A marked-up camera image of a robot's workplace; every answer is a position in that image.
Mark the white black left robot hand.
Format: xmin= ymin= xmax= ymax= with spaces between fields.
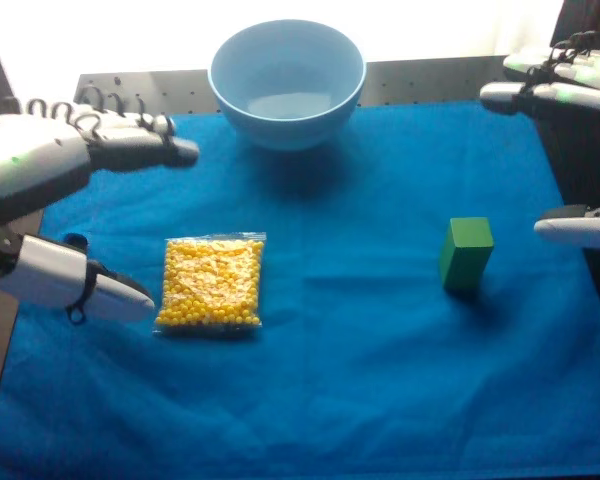
xmin=0 ymin=84 xmax=201 ymax=326

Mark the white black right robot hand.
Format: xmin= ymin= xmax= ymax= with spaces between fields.
xmin=479 ymin=30 xmax=600 ymax=251

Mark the green rectangular block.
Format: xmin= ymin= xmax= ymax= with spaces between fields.
xmin=438 ymin=216 xmax=496 ymax=296

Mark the clear bag of yellow beads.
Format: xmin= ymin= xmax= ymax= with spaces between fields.
xmin=152 ymin=230 xmax=268 ymax=341

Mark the light blue bowl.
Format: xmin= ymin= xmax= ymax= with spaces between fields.
xmin=208 ymin=18 xmax=368 ymax=152

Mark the blue cloth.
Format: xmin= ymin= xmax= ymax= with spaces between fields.
xmin=0 ymin=102 xmax=600 ymax=480

